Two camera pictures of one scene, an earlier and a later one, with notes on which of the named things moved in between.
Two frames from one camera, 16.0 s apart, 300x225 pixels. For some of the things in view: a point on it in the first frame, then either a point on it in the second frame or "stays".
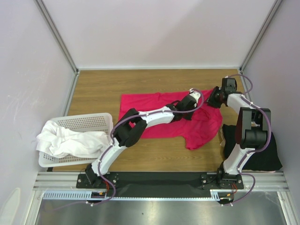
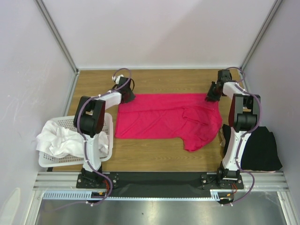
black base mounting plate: (160, 185) stays
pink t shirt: (206, 119) stays
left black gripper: (189, 116) to (131, 98)
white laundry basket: (99, 122) stays
